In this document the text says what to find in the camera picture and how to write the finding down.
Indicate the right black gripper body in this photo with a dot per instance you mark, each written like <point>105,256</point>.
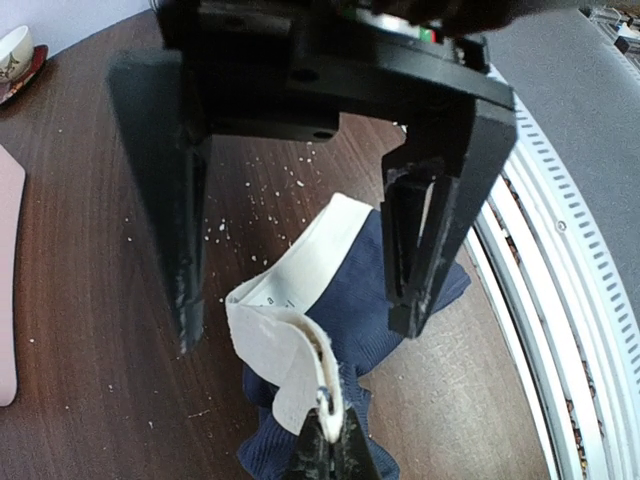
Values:
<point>288,70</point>

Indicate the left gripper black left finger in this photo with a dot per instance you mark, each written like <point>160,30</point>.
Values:
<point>311,457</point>

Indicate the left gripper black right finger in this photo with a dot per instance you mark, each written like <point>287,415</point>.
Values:
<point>351,456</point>

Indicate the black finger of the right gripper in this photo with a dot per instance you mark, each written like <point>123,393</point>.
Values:
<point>435,185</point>
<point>166,138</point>

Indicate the navy and cream underwear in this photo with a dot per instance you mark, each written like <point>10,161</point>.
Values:
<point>316,318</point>

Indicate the pink divided organizer box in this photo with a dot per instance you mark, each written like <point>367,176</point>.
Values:
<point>12,187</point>

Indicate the red patterned saucer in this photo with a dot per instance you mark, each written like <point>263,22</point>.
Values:
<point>10,90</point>

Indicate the white ceramic bowl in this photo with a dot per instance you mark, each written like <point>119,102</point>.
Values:
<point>17,50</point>

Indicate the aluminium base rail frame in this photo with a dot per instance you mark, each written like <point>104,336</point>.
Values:
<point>557,243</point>

